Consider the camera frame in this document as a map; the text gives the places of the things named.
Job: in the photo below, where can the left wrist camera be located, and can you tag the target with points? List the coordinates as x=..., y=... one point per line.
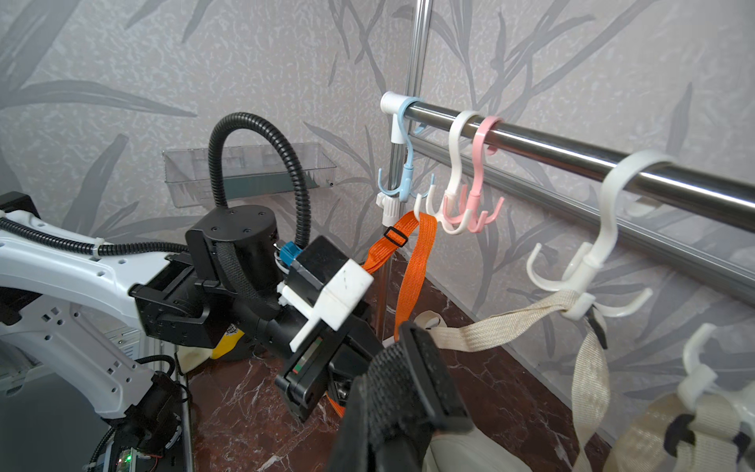
x=322, y=284

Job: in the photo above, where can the clear acrylic wall shelf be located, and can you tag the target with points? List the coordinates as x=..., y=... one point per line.
x=248, y=171

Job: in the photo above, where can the black bag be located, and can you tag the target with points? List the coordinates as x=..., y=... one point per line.
x=406, y=396

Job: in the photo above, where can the white plastic hook middle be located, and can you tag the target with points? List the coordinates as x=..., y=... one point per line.
x=591, y=257

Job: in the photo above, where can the white plastic hook left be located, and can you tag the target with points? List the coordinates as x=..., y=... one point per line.
x=451, y=192

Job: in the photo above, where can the white and steel clothes rack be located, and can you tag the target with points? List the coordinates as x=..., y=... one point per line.
x=702, y=194

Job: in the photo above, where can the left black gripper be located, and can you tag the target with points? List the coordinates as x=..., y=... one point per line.
x=327, y=363

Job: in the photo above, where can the cream crescent bag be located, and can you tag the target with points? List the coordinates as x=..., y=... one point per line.
x=537, y=385

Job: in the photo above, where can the pink plastic hook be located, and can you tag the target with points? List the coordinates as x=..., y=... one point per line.
x=470, y=199

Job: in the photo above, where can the white plastic hook right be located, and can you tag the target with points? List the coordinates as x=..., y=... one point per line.
x=702, y=380

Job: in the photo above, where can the white plastic hook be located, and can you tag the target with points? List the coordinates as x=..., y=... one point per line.
x=702, y=380
x=591, y=257
x=451, y=192

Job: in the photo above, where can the yellow black work glove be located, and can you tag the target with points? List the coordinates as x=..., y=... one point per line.
x=190, y=358

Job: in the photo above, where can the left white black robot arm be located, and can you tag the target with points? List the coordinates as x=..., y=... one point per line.
x=224, y=274

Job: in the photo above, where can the cream bag with brown-striped strap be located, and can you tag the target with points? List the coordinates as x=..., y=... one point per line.
x=669, y=437

